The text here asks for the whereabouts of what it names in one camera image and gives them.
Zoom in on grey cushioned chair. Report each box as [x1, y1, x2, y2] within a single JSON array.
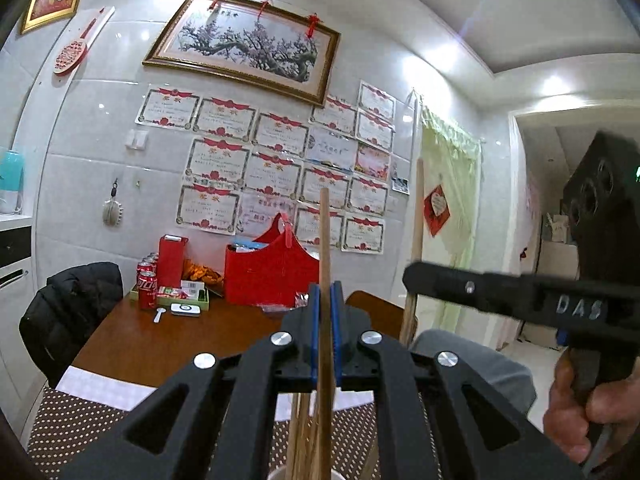
[[410, 328, 537, 415]]

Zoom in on brown wooden chair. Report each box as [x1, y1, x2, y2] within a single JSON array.
[[345, 290, 418, 347]]

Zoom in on white small device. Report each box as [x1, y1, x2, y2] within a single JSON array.
[[170, 304, 201, 318]]

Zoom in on black jacket on chair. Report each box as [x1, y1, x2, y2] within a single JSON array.
[[18, 262, 124, 388]]

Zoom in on green door curtain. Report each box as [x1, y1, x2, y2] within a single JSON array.
[[412, 104, 484, 334]]

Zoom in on round red wall ornament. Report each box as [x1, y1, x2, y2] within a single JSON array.
[[53, 8, 104, 76]]

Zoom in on brown polka dot placemat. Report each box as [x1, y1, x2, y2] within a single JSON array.
[[26, 387, 376, 479]]

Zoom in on green tray with items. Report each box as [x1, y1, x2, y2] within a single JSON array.
[[156, 287, 209, 311]]

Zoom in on plum blossom framed painting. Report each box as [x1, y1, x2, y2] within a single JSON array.
[[142, 0, 341, 106]]

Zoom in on hanging round brush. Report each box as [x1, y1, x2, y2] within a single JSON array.
[[102, 179, 124, 226]]

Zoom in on red cola can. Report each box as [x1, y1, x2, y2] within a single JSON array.
[[138, 271, 157, 310]]

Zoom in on pink cylindrical cup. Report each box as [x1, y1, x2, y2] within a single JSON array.
[[267, 466, 345, 480]]

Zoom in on red tall box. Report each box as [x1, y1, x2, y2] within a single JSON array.
[[156, 234, 189, 288]]

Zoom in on red gift bag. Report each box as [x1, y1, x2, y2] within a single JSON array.
[[224, 214, 320, 309]]

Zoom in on light blue humidifier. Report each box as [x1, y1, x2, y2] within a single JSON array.
[[0, 148, 24, 214]]

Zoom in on red diamond door decoration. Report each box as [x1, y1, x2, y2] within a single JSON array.
[[423, 184, 450, 237]]

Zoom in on person's right hand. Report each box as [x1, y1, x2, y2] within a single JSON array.
[[544, 350, 639, 463]]

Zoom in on clear packaged items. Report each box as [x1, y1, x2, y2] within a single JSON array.
[[260, 292, 308, 315]]

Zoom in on white black sideboard cabinet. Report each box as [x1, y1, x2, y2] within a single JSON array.
[[1, 214, 44, 436]]

